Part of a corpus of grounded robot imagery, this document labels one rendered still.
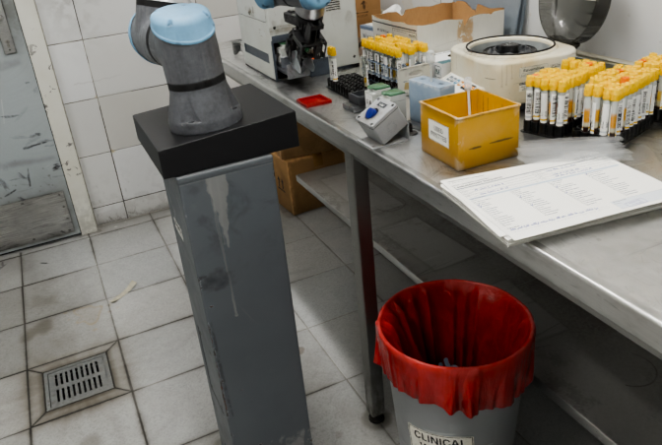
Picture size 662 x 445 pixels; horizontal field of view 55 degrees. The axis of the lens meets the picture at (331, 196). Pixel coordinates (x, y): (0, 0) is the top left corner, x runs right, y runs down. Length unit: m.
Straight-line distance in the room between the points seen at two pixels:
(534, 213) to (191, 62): 0.68
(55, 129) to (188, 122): 1.81
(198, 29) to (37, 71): 1.81
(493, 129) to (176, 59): 0.60
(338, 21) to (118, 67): 1.43
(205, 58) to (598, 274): 0.80
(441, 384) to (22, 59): 2.23
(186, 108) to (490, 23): 0.90
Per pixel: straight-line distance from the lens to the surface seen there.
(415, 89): 1.38
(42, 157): 3.10
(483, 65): 1.45
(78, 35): 3.06
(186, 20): 1.26
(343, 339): 2.19
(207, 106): 1.28
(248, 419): 1.63
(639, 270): 0.91
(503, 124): 1.19
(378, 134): 1.28
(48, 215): 3.19
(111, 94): 3.11
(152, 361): 2.27
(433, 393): 1.44
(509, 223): 0.96
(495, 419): 1.53
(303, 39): 1.67
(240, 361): 1.52
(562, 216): 0.99
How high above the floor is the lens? 1.34
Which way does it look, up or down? 25 degrees down
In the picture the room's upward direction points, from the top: 6 degrees counter-clockwise
